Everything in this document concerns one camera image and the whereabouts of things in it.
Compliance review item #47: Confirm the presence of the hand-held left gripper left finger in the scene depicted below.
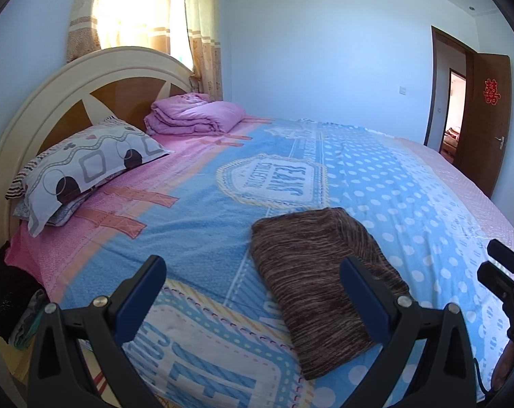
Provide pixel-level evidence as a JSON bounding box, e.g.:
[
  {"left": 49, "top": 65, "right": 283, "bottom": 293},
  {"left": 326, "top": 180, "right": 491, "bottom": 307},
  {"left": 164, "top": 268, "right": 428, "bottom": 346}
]
[{"left": 27, "top": 255, "right": 168, "bottom": 408}]

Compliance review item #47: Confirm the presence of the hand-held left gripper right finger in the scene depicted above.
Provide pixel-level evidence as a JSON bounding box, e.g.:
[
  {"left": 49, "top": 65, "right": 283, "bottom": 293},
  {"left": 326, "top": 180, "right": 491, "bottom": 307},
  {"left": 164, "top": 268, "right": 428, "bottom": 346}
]
[{"left": 339, "top": 256, "right": 479, "bottom": 408}]

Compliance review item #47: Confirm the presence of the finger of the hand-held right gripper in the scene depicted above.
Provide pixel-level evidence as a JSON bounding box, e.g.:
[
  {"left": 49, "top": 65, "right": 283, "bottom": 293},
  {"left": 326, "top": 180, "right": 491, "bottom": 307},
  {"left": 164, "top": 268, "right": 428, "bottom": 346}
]
[
  {"left": 487, "top": 239, "right": 514, "bottom": 273},
  {"left": 477, "top": 261, "right": 514, "bottom": 307}
]

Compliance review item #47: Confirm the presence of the brown knit sweater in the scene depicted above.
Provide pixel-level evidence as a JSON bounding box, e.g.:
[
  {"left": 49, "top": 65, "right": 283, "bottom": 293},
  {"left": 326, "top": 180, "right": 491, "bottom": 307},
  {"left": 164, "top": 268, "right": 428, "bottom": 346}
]
[{"left": 250, "top": 207, "right": 411, "bottom": 381}]

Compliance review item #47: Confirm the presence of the person's right hand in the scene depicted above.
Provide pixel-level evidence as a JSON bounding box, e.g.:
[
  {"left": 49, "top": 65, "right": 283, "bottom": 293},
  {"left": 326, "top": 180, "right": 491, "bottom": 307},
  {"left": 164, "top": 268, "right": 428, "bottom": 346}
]
[{"left": 494, "top": 342, "right": 514, "bottom": 392}]

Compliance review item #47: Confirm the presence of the brown wooden door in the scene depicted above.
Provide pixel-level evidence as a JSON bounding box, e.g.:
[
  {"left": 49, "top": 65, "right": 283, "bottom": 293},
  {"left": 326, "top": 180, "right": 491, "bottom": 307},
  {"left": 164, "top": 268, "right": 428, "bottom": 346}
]
[{"left": 450, "top": 52, "right": 513, "bottom": 198}]

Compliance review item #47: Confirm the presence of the grey green cloth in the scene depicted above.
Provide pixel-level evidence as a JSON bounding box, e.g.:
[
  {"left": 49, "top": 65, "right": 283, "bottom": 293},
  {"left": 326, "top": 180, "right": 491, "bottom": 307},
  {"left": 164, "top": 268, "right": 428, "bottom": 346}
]
[{"left": 8, "top": 291, "right": 49, "bottom": 349}]

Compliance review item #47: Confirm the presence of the blue pink printed bed sheet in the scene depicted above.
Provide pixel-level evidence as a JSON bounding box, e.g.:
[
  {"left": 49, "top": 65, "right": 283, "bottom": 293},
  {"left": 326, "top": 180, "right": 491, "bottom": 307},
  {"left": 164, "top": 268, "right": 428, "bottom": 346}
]
[{"left": 4, "top": 113, "right": 514, "bottom": 408}]

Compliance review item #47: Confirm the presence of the black cloth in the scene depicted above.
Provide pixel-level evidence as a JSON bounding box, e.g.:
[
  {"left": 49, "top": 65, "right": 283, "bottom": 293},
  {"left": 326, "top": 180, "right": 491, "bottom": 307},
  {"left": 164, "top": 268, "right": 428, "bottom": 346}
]
[{"left": 0, "top": 242, "right": 45, "bottom": 343}]

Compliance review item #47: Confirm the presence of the white patterned pillow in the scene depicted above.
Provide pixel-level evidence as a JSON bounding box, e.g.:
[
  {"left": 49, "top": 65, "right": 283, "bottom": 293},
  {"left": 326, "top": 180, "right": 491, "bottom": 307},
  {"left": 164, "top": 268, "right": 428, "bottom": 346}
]
[{"left": 12, "top": 116, "right": 175, "bottom": 239}]

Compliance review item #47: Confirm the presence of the striped pillow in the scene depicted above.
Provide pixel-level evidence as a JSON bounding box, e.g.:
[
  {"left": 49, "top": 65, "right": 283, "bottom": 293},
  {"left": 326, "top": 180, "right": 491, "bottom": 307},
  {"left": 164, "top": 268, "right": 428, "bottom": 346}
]
[{"left": 5, "top": 153, "right": 96, "bottom": 227}]

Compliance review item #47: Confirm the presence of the folded pink quilt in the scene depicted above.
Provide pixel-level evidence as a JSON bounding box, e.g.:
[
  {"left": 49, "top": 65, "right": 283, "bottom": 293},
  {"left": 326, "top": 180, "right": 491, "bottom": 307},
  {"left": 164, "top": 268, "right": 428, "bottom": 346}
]
[{"left": 144, "top": 92, "right": 247, "bottom": 137}]

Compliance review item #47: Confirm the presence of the cream wooden headboard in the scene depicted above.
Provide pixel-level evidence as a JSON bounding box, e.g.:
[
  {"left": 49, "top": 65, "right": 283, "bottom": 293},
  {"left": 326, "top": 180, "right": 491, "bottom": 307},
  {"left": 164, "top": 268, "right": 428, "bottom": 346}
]
[{"left": 0, "top": 46, "right": 198, "bottom": 247}]

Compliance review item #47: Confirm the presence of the wide yellow curtain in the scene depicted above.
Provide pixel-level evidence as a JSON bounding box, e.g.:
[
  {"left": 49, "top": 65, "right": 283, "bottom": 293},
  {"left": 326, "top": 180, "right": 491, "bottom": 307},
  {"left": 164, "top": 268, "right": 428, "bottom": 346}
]
[{"left": 66, "top": 0, "right": 175, "bottom": 64}]

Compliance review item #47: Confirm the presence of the narrow yellow curtain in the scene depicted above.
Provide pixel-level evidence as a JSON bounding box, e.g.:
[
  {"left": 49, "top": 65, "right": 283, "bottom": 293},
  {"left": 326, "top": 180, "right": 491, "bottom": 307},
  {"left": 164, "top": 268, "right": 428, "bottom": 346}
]
[{"left": 184, "top": 0, "right": 223, "bottom": 98}]

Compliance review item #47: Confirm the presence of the brown door frame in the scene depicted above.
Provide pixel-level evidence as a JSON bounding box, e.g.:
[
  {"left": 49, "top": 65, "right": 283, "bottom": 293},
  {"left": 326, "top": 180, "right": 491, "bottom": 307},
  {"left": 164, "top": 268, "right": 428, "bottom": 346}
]
[{"left": 424, "top": 25, "right": 479, "bottom": 149}]

